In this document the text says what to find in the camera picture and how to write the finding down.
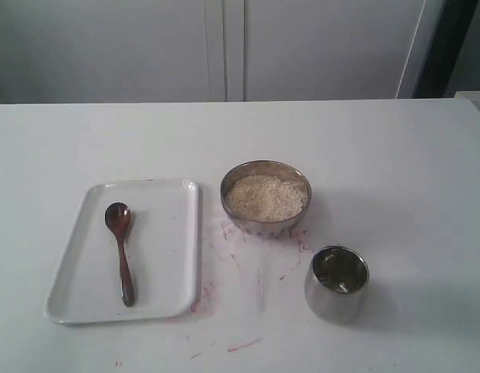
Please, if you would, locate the white rice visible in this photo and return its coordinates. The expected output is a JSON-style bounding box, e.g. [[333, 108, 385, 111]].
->
[[225, 175, 304, 223]]

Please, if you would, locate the stainless steel cup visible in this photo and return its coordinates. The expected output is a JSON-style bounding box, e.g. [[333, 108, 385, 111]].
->
[[304, 245, 370, 323]]

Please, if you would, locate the white rectangular tray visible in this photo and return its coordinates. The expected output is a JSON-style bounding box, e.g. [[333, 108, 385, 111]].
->
[[43, 180, 201, 324]]

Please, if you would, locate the white cabinet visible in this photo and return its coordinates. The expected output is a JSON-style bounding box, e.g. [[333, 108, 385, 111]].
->
[[0, 1, 443, 103]]

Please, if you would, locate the brown wooden spoon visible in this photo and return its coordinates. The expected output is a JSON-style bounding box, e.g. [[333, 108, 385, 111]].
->
[[104, 202, 135, 307]]

